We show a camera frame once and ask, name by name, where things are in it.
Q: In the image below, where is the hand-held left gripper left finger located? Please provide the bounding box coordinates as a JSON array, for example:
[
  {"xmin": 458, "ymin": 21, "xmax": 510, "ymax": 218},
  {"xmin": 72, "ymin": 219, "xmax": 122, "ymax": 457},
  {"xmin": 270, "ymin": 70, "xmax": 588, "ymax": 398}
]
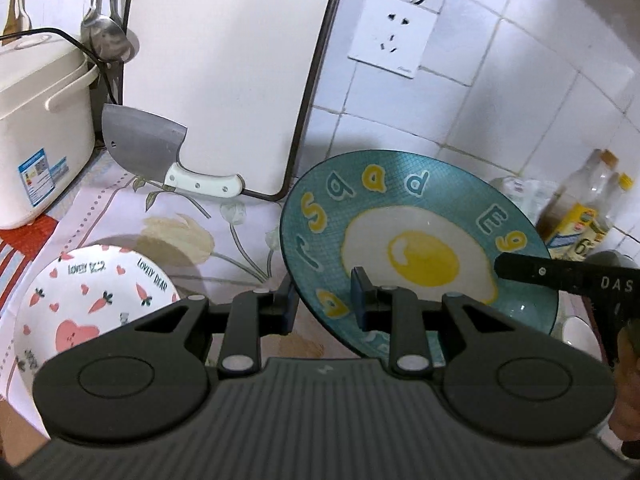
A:
[{"xmin": 135, "ymin": 275, "xmax": 301, "ymax": 380}]

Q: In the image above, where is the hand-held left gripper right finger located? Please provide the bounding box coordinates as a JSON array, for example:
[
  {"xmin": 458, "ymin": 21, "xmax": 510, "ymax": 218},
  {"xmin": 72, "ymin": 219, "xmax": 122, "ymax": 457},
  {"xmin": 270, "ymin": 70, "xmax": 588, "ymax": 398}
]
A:
[{"xmin": 351, "ymin": 267, "xmax": 502, "ymax": 377}]

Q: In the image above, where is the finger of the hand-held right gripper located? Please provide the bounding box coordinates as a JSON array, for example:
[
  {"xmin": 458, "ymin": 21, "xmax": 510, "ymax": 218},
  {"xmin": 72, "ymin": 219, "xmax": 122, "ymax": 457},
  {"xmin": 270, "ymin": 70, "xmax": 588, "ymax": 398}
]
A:
[{"xmin": 494, "ymin": 252, "xmax": 592, "ymax": 296}]

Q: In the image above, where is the blue egg print plate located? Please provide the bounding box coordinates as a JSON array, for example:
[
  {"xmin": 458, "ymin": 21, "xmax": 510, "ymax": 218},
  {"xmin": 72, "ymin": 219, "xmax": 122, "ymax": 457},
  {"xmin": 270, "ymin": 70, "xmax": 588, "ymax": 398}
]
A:
[{"xmin": 279, "ymin": 150, "xmax": 560, "ymax": 366}]

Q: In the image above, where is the person's right hand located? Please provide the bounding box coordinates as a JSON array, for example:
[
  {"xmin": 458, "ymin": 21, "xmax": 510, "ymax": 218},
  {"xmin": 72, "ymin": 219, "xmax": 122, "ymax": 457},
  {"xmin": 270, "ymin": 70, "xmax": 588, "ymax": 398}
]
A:
[{"xmin": 613, "ymin": 327, "xmax": 640, "ymax": 461}]

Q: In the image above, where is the dark green pot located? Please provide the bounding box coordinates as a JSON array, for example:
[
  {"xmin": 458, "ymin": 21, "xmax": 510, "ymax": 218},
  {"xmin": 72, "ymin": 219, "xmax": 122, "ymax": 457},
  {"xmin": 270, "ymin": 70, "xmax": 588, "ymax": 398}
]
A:
[{"xmin": 588, "ymin": 249, "xmax": 640, "ymax": 274}]

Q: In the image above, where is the yellow label oil bottle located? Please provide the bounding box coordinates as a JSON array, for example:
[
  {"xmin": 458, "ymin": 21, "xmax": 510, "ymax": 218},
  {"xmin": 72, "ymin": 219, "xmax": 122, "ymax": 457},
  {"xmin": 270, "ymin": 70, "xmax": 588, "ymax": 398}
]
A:
[{"xmin": 542, "ymin": 149, "xmax": 621, "ymax": 262}]

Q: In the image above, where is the white plastic bag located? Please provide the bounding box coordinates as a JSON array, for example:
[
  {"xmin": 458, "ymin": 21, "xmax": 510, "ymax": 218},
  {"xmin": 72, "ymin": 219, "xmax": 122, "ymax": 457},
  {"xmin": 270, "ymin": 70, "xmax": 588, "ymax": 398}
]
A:
[{"xmin": 487, "ymin": 176, "xmax": 560, "ymax": 228}]

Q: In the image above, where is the clear vinegar bottle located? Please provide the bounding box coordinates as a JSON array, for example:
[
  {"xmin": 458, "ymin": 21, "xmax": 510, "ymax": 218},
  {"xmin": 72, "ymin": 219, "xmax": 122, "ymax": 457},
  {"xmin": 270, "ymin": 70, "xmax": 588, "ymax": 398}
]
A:
[{"xmin": 602, "ymin": 172, "xmax": 637, "ymax": 256}]

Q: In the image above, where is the floral tablecloth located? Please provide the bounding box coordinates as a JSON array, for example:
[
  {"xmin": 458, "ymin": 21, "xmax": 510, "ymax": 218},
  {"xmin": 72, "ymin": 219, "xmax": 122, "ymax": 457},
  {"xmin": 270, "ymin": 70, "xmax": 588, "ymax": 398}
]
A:
[{"xmin": 0, "ymin": 147, "xmax": 603, "ymax": 411}]

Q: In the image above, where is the white heart and carrot bowl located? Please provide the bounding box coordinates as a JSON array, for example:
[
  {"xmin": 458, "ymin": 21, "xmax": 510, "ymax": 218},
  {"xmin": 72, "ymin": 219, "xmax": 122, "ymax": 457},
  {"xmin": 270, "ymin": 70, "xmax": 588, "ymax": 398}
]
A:
[{"xmin": 12, "ymin": 244, "xmax": 182, "ymax": 397}]

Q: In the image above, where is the white cutting board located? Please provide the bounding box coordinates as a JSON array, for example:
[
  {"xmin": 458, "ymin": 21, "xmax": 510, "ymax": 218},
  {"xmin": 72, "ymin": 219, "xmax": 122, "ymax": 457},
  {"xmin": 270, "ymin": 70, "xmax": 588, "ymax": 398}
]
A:
[{"xmin": 121, "ymin": 0, "xmax": 351, "ymax": 202}]

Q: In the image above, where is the white kitchen appliance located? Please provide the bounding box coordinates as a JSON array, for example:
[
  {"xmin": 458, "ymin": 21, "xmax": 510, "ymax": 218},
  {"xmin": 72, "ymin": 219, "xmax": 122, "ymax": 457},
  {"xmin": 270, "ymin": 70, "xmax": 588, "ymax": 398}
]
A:
[{"xmin": 0, "ymin": 35, "xmax": 101, "ymax": 231}]

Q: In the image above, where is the steel ladle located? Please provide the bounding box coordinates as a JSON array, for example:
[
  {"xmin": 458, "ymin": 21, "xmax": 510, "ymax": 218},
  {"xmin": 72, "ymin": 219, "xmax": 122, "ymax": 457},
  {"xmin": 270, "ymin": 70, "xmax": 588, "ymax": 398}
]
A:
[{"xmin": 95, "ymin": 0, "xmax": 139, "ymax": 63}]

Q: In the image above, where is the steel spoon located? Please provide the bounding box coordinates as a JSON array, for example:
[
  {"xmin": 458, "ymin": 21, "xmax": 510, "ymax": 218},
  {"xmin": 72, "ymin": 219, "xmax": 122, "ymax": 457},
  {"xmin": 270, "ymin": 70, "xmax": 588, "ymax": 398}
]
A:
[{"xmin": 80, "ymin": 0, "xmax": 108, "ymax": 43}]

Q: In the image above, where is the steel cleaver with white handle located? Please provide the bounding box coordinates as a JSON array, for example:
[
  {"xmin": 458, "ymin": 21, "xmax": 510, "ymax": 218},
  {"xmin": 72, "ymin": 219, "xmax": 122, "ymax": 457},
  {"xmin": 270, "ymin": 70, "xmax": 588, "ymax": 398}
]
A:
[{"xmin": 101, "ymin": 103, "xmax": 244, "ymax": 199}]

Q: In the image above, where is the white wall socket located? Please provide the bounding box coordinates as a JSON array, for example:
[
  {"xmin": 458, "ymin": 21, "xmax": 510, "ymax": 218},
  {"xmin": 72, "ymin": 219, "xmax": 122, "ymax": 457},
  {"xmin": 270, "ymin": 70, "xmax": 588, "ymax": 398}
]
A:
[{"xmin": 347, "ymin": 0, "xmax": 445, "ymax": 80}]

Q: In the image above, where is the black power cable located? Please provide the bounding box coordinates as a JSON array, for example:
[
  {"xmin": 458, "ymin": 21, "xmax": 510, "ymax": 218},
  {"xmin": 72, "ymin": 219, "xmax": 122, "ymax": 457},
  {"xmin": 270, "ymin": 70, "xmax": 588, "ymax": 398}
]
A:
[{"xmin": 0, "ymin": 27, "xmax": 110, "ymax": 77}]

